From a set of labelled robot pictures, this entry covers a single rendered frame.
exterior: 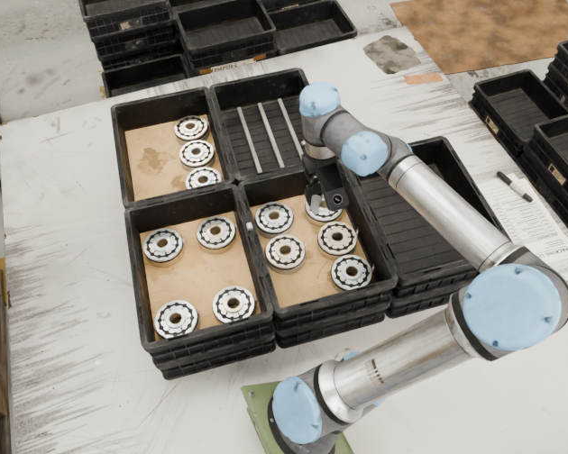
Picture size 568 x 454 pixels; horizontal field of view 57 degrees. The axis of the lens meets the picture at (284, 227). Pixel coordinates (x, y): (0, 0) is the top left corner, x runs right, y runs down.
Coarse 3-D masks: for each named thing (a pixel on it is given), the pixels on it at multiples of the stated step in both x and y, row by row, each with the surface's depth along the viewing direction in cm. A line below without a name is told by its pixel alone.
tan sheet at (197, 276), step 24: (144, 240) 141; (192, 240) 141; (240, 240) 141; (144, 264) 137; (192, 264) 137; (216, 264) 136; (240, 264) 136; (168, 288) 133; (192, 288) 133; (216, 288) 132
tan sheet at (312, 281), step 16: (256, 208) 146; (304, 208) 146; (304, 224) 143; (304, 240) 140; (336, 240) 140; (320, 256) 137; (272, 272) 135; (304, 272) 134; (320, 272) 134; (288, 288) 132; (304, 288) 132; (320, 288) 132; (288, 304) 129
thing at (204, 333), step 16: (208, 192) 137; (128, 208) 135; (144, 208) 135; (240, 208) 136; (128, 224) 132; (128, 240) 129; (256, 256) 126; (256, 272) 123; (144, 320) 118; (240, 320) 117; (256, 320) 117; (144, 336) 115; (176, 336) 115; (192, 336) 115; (208, 336) 116
